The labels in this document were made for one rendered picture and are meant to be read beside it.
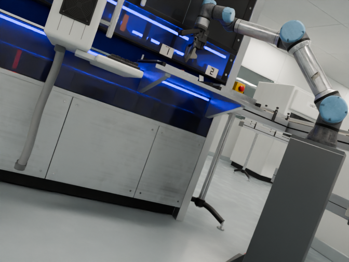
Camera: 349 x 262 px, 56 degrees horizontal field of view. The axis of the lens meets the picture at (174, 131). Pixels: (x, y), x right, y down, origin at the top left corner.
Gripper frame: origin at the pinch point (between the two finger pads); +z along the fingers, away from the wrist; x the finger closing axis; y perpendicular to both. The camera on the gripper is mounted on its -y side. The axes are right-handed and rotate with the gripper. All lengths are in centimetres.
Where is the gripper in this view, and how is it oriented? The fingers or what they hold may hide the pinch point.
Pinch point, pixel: (185, 59)
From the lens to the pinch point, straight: 189.2
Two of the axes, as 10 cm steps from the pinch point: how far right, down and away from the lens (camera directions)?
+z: -3.4, 9.4, 0.4
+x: -4.1, -1.9, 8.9
